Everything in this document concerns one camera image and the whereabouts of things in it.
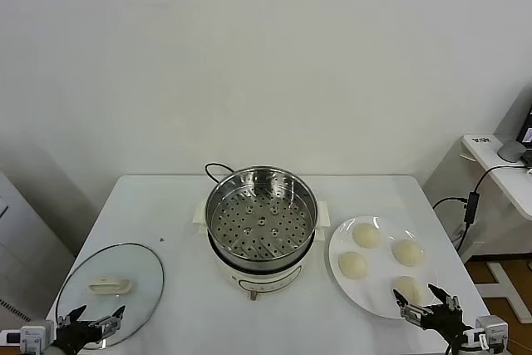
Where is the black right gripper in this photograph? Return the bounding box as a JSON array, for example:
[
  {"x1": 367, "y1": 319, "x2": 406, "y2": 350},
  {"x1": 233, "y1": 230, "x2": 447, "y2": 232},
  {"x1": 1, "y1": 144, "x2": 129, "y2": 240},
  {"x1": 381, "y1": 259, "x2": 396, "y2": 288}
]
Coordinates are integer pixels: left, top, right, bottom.
[{"x1": 392, "y1": 284, "x2": 466, "y2": 343}]

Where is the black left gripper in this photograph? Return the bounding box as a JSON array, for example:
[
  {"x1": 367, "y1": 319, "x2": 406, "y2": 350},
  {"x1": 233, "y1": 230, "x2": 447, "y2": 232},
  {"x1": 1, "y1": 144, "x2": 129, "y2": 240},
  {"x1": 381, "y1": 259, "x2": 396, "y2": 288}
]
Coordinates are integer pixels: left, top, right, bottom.
[{"x1": 56, "y1": 305, "x2": 126, "y2": 350}]

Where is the white steamed baozi bun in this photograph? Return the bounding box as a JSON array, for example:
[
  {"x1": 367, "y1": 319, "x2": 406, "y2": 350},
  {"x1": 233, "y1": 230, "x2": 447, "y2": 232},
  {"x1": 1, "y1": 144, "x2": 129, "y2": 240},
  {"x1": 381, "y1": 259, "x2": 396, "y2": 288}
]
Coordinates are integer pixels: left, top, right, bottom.
[
  {"x1": 392, "y1": 239, "x2": 426, "y2": 267},
  {"x1": 337, "y1": 251, "x2": 369, "y2": 280},
  {"x1": 392, "y1": 275, "x2": 426, "y2": 305},
  {"x1": 352, "y1": 223, "x2": 382, "y2": 249}
]

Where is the glass lid with cream handle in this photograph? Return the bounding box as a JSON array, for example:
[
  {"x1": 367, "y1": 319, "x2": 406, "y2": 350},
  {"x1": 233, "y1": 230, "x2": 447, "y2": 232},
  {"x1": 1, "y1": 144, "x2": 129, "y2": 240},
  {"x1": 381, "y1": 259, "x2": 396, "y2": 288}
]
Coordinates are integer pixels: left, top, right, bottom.
[{"x1": 55, "y1": 242, "x2": 165, "y2": 350}]

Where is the perforated steel steamer basket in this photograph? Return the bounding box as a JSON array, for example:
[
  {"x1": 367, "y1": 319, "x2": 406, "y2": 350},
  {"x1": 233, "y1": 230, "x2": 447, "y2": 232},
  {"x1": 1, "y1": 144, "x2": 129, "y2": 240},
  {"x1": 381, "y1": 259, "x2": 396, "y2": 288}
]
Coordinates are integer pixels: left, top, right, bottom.
[{"x1": 193, "y1": 165, "x2": 333, "y2": 269}]

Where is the white round plate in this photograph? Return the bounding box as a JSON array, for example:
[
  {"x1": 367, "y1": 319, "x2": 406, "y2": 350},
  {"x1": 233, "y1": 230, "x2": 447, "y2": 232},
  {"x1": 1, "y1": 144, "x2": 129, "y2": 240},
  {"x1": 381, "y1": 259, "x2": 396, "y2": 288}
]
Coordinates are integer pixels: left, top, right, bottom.
[{"x1": 328, "y1": 215, "x2": 440, "y2": 320}]

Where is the cream electric cooker base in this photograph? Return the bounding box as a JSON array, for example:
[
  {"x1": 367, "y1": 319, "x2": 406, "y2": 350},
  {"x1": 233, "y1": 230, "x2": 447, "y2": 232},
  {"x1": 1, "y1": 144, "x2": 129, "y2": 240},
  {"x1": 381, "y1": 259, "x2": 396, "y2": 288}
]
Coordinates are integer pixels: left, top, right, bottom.
[{"x1": 195, "y1": 221, "x2": 329, "y2": 302}]

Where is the grey round desk gadget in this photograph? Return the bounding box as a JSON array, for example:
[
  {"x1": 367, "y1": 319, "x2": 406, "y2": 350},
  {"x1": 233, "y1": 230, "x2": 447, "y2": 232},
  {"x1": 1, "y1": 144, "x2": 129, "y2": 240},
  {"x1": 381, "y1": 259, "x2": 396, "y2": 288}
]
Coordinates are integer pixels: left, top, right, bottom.
[{"x1": 497, "y1": 141, "x2": 525, "y2": 162}]

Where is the dark laptop computer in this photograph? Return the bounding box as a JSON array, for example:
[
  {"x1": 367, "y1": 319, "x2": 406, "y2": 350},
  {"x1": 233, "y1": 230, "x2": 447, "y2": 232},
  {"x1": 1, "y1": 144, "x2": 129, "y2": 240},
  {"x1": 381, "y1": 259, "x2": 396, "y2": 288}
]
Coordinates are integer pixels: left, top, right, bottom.
[{"x1": 515, "y1": 101, "x2": 532, "y2": 167}]

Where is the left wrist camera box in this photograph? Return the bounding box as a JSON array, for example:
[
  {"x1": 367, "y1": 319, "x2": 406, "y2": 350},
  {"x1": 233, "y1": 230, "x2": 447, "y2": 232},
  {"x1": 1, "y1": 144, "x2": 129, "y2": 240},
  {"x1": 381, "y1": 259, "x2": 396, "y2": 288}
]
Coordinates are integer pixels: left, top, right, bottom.
[{"x1": 0, "y1": 319, "x2": 56, "y2": 355}]

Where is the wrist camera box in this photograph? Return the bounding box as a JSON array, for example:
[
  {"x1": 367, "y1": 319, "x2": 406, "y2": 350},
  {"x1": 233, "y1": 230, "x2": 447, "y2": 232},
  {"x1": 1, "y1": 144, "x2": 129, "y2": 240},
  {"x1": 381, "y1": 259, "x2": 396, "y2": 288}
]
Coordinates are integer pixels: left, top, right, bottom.
[
  {"x1": 463, "y1": 315, "x2": 509, "y2": 352},
  {"x1": 0, "y1": 319, "x2": 56, "y2": 355}
]

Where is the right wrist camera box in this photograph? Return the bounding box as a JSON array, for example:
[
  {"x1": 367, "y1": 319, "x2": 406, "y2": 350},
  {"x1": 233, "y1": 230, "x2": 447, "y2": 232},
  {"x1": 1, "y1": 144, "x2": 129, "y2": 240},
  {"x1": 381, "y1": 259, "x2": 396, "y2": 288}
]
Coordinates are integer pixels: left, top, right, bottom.
[{"x1": 463, "y1": 315, "x2": 509, "y2": 352}]

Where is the black cable with adapter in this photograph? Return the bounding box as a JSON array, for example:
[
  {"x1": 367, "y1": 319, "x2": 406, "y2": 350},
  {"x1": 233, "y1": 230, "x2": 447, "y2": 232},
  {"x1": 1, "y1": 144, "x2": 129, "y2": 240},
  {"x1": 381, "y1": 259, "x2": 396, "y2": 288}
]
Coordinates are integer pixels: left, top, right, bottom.
[{"x1": 431, "y1": 165, "x2": 532, "y2": 250}]

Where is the black cooker power cord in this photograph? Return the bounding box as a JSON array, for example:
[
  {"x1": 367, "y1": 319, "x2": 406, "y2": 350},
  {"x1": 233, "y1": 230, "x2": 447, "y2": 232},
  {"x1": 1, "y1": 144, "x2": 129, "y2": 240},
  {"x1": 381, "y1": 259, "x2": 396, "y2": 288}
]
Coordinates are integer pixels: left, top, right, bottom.
[{"x1": 203, "y1": 162, "x2": 238, "y2": 185}]

